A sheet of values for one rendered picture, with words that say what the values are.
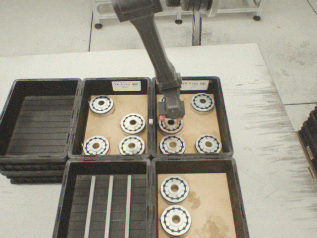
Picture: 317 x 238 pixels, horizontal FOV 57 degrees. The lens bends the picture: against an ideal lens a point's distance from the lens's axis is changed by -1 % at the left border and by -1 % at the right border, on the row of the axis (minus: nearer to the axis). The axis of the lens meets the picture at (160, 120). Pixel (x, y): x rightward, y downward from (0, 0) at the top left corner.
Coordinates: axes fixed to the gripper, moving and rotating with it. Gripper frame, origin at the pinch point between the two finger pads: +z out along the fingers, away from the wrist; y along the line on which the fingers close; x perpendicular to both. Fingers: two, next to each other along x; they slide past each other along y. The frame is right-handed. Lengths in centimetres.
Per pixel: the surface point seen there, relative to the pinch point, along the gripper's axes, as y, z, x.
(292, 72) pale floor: 118, 87, 113
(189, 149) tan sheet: 7.1, 4.2, -11.2
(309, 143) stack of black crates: 95, 66, 27
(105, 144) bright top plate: -26.6, 1.1, -9.2
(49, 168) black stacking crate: -47, 3, -18
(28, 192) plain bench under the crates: -60, 17, -21
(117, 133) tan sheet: -22.5, 4.0, -2.4
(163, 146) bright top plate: -3.5, 1.1, -11.3
